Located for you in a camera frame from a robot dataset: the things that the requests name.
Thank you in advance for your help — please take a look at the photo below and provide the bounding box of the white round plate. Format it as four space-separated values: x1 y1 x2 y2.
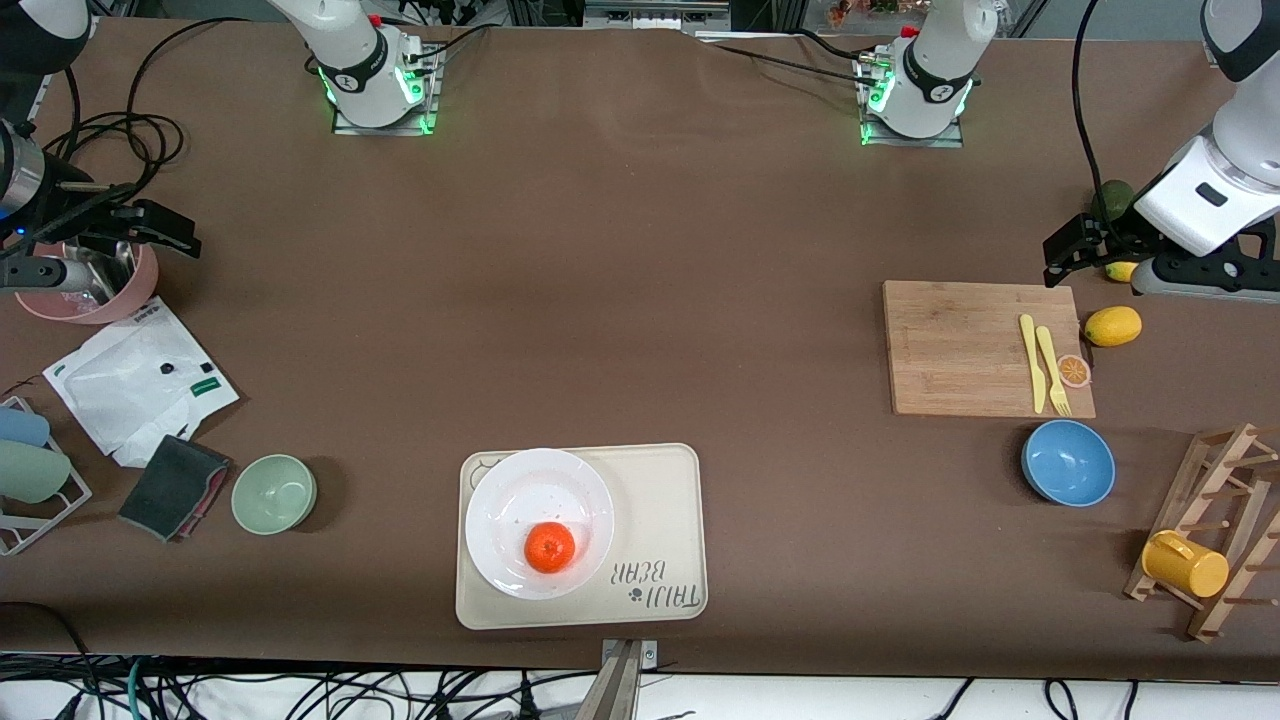
465 448 616 601

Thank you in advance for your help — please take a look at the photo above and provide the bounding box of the orange fruit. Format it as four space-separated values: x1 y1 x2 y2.
524 521 577 575

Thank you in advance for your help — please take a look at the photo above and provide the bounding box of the dark green avocado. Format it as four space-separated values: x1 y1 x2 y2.
1090 180 1137 223

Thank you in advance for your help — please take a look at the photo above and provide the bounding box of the pink bowl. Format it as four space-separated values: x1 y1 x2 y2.
15 240 159 325

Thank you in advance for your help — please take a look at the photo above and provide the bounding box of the yellow lemon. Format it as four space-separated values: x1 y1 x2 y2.
1085 306 1143 348

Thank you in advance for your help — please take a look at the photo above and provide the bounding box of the yellow plastic fork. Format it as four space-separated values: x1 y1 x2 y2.
1035 326 1073 418

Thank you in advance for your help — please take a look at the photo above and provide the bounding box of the yellow plastic knife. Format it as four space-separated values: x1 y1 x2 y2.
1019 314 1048 414

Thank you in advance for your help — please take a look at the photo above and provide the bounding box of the white plastic bag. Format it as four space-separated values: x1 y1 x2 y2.
43 296 241 469

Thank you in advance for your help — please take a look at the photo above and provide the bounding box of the wooden cutting board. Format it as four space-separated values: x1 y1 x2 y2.
882 280 1097 419

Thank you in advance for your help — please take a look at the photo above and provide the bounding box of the blue bowl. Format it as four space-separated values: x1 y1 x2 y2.
1021 419 1117 508

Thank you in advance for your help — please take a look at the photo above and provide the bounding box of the light blue cup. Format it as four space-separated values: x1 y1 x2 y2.
0 407 51 449

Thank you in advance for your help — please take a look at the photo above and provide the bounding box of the dark grey folded cloth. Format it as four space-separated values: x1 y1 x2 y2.
118 434 233 543

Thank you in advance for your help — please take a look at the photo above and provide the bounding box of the pale green cup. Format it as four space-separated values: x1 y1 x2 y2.
0 440 73 505

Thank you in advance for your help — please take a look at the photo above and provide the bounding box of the pale green bowl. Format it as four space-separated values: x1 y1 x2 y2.
231 454 318 536

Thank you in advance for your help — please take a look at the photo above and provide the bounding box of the wooden mug rack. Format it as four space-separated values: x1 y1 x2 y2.
1124 423 1280 643

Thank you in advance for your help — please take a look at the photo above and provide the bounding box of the yellow mug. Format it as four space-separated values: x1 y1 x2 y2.
1141 530 1230 599

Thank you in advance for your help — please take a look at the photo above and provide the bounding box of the cream bear print tray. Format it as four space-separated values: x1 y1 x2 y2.
455 443 710 631

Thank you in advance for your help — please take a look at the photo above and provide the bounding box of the coiled black cable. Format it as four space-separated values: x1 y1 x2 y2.
35 17 251 209

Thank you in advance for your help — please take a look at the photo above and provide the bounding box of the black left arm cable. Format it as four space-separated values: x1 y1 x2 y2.
1071 0 1111 191

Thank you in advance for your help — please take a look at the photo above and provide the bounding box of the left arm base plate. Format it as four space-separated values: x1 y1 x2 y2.
855 50 967 149

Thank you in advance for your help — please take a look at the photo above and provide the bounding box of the white wire cup rack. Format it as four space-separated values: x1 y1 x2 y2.
0 395 93 557

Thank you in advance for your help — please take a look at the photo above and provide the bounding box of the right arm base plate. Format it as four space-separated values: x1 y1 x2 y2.
330 40 443 137

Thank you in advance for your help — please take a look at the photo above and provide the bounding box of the black base cable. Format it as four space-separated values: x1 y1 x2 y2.
418 25 491 71
700 38 881 89

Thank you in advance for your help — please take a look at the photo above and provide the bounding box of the aluminium frame rail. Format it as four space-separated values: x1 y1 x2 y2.
583 0 733 31

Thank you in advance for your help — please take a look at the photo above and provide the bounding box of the metal table bracket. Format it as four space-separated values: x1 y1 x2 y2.
598 638 659 720

